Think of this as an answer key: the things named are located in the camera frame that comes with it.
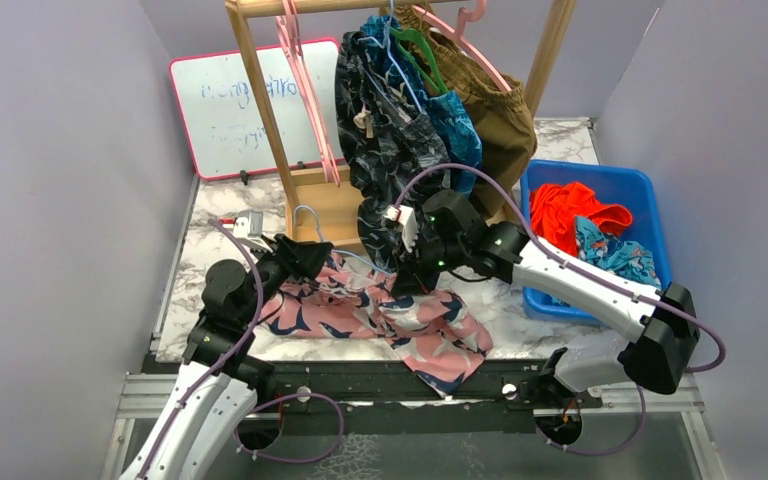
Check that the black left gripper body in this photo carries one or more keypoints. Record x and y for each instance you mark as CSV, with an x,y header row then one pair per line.
x,y
274,269

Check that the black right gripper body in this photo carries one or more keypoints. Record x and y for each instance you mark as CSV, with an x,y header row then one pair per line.
x,y
441,255

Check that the light blue wire hanger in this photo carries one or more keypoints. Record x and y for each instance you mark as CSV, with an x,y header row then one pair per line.
x,y
322,238

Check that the pink patterned shorts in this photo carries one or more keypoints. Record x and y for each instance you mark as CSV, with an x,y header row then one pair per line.
x,y
434,335

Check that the orange mesh shorts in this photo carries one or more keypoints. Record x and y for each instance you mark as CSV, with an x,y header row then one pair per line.
x,y
554,208

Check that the light blue shark shorts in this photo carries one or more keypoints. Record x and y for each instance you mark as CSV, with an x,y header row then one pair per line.
x,y
627,259

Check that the pink plastic hanger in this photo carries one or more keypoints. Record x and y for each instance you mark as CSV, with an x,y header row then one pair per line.
x,y
304,93

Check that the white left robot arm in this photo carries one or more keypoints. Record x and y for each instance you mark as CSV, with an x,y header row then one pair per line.
x,y
219,382

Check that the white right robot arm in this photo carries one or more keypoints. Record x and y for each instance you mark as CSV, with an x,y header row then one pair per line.
x,y
653,340

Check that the dark blue patterned shorts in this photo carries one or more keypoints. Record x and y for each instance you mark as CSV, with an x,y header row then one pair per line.
x,y
447,112

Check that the khaki brown shorts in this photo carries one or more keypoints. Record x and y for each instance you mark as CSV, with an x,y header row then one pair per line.
x,y
501,118

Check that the pink hanger under khaki shorts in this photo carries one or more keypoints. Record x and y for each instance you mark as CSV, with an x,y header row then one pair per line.
x,y
457,35

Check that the green hanger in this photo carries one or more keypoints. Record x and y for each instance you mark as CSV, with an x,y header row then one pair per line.
x,y
430,71

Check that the wooden clothes rack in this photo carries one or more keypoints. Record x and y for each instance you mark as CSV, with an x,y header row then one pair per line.
x,y
336,205

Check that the pink framed whiteboard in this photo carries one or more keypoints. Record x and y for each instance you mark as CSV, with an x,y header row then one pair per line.
x,y
223,126

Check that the blue plastic bin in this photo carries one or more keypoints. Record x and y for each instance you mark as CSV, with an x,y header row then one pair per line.
x,y
615,185

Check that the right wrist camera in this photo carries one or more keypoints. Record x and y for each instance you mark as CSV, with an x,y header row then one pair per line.
x,y
406,218

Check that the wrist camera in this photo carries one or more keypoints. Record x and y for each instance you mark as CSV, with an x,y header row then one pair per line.
x,y
406,218
248,228

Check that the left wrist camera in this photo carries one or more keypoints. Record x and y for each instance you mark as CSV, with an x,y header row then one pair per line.
x,y
248,228

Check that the black metal base rail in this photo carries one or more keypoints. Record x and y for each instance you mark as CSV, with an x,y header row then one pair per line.
x,y
387,398

